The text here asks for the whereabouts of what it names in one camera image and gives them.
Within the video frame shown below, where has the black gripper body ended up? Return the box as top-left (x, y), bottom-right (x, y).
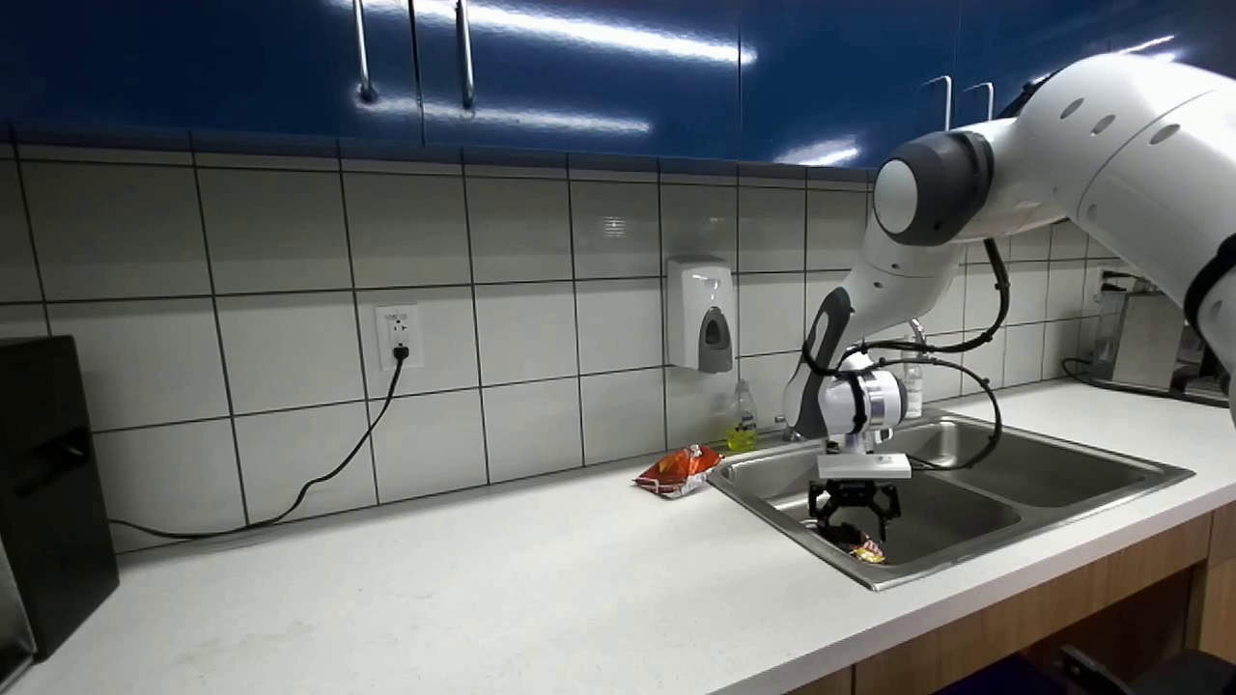
top-left (802, 476), bottom-right (903, 528)

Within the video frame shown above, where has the stainless steel double sink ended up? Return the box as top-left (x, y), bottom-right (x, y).
top-left (706, 408), bottom-right (1196, 593)

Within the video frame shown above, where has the red snack packet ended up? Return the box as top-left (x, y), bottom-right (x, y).
top-left (634, 444), bottom-right (726, 502)

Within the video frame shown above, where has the green dish soap bottle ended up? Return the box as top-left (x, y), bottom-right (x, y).
top-left (709, 377), bottom-right (764, 457)

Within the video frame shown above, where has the wooden base cabinet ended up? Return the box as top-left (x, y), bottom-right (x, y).
top-left (782, 506), bottom-right (1236, 695)

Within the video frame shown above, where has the silver coffee machine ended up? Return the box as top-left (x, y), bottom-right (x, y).
top-left (1096, 264), bottom-right (1233, 408)

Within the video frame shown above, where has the blue glossy cabinet door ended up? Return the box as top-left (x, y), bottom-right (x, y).
top-left (961, 0), bottom-right (1236, 126)
top-left (414, 0), bottom-right (751, 171)
top-left (0, 0), bottom-right (426, 155)
top-left (741, 0), bottom-right (973, 178)

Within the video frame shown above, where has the black countertop appliance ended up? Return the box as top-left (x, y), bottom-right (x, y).
top-left (0, 331), bottom-right (123, 659)

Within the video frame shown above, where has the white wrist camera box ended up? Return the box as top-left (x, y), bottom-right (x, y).
top-left (814, 447), bottom-right (919, 488)

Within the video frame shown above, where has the white wall soap dispenser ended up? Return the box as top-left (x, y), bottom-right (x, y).
top-left (660, 257), bottom-right (741, 377)

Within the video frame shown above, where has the white wall outlet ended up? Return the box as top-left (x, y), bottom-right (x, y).
top-left (373, 300), bottom-right (427, 372)

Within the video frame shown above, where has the black power cord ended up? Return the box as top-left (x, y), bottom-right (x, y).
top-left (105, 340), bottom-right (414, 543)

